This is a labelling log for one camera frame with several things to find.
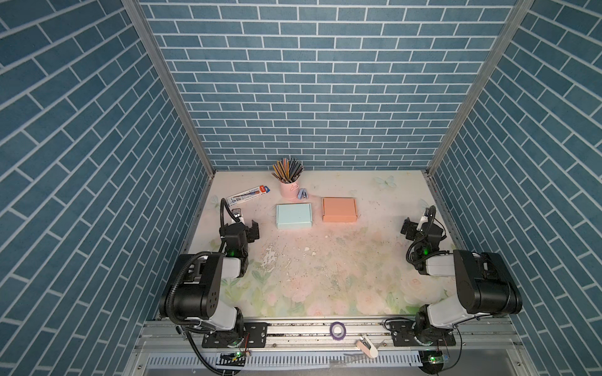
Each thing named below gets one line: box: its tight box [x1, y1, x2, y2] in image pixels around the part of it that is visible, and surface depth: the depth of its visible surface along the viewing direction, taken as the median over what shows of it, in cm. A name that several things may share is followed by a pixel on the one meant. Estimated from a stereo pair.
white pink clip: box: [355, 334, 379, 358], surface depth 71 cm
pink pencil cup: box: [279, 177, 301, 200], surface depth 107 cm
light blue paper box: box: [275, 202, 313, 230], surface depth 101 cm
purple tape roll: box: [329, 321, 347, 341], surface depth 76 cm
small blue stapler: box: [297, 188, 309, 200], surface depth 110 cm
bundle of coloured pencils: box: [271, 157, 305, 184], surface depth 106 cm
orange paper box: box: [322, 197, 359, 223], surface depth 104 cm
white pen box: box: [226, 184, 271, 207], surface depth 110 cm
